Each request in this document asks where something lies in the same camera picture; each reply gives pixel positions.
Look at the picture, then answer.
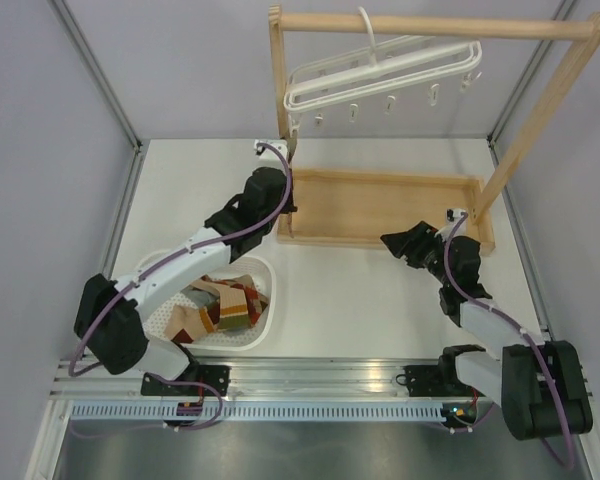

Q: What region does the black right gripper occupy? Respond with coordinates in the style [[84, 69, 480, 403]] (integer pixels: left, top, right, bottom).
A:
[[380, 220, 453, 286]]

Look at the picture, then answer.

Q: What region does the beige sock olive toe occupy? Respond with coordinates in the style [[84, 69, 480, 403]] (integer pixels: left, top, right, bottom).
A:
[[191, 278, 252, 333], [164, 305, 216, 344]]

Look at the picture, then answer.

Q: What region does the grey sock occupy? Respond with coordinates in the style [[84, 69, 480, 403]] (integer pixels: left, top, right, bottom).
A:
[[183, 289, 217, 309]]

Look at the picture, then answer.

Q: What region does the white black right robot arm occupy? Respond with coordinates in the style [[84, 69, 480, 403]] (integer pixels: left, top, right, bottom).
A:
[[380, 218, 593, 440]]

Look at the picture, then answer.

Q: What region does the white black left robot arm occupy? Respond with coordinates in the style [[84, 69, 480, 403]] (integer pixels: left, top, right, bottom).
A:
[[74, 165, 292, 395]]

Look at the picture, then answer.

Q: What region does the white plastic clip hanger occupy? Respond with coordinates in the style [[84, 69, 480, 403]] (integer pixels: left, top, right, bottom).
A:
[[282, 7, 482, 136]]

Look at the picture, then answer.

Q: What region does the wooden hanging rack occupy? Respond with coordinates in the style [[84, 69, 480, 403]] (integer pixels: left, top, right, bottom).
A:
[[268, 5, 600, 254]]

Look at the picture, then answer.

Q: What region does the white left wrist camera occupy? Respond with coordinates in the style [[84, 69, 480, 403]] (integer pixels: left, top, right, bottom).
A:
[[254, 139, 296, 162]]

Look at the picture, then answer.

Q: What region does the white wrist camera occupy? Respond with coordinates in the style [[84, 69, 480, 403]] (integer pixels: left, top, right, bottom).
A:
[[254, 139, 296, 162], [435, 208, 469, 242]]

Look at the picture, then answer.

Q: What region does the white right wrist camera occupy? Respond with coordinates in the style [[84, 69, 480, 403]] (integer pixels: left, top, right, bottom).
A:
[[435, 208, 469, 242]]

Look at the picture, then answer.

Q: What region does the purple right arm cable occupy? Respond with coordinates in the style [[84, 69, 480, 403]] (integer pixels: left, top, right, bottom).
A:
[[442, 212, 579, 471]]

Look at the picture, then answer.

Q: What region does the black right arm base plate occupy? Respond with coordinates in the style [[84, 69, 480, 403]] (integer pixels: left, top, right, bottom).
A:
[[404, 365, 448, 397]]

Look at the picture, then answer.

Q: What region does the aluminium mounting rail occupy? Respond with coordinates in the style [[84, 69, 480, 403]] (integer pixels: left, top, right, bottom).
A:
[[50, 357, 436, 402]]

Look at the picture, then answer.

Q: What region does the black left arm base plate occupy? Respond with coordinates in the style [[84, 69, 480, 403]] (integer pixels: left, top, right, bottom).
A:
[[140, 364, 230, 398]]

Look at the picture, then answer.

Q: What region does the white slotted cable duct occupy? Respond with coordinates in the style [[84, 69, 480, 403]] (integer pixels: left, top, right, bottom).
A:
[[71, 400, 445, 423]]

